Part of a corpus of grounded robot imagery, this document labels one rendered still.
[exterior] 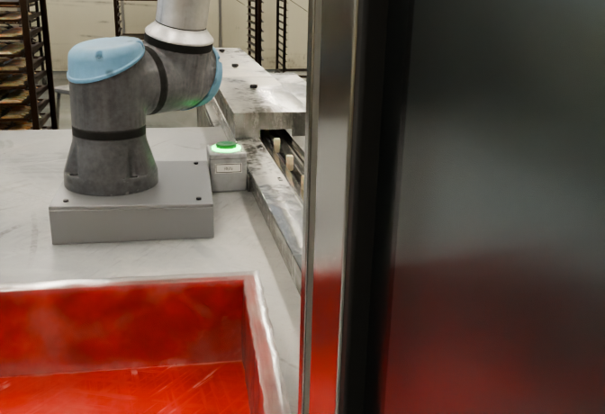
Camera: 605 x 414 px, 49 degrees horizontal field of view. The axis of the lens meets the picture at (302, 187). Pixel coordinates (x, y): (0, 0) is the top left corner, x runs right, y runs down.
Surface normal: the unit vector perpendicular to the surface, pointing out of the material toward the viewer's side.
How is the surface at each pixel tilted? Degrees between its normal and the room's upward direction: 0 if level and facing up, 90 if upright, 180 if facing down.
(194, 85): 102
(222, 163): 90
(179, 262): 0
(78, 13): 90
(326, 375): 90
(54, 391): 0
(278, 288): 0
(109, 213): 90
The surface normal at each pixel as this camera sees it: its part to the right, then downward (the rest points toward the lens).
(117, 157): 0.41, 0.00
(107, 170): 0.21, 0.01
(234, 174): 0.22, 0.31
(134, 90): 0.77, 0.23
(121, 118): 0.55, 0.28
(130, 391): 0.03, -0.95
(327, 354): -0.98, 0.04
